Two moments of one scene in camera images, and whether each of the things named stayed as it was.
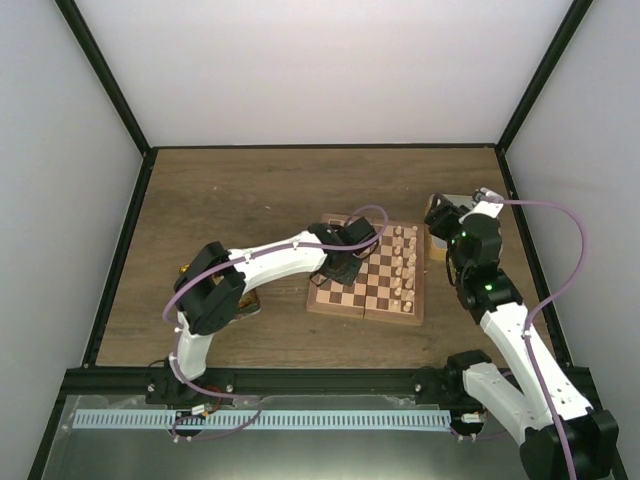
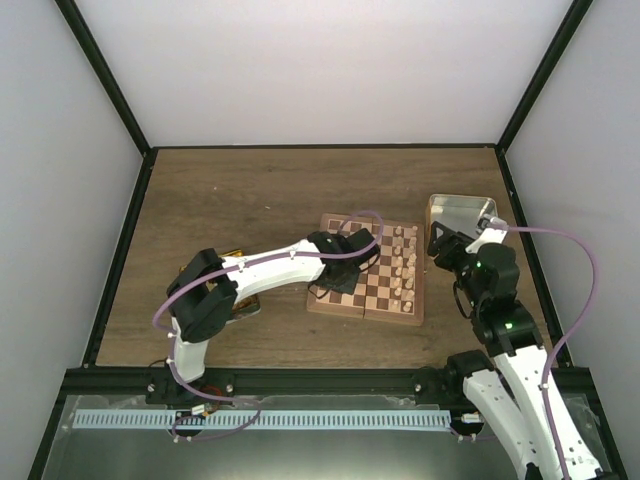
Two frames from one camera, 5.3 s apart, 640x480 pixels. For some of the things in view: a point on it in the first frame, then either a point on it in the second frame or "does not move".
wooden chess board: [390, 284] does not move
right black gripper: [444, 215] → [455, 242]
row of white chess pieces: [405, 251] does not move
